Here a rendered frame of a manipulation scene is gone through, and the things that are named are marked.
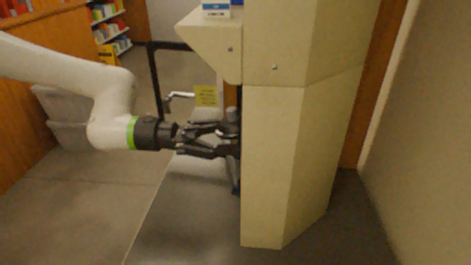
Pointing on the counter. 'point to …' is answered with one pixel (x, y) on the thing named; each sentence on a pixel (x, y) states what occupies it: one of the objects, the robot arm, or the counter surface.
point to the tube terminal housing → (296, 109)
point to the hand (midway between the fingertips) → (237, 139)
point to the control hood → (217, 40)
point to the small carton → (215, 8)
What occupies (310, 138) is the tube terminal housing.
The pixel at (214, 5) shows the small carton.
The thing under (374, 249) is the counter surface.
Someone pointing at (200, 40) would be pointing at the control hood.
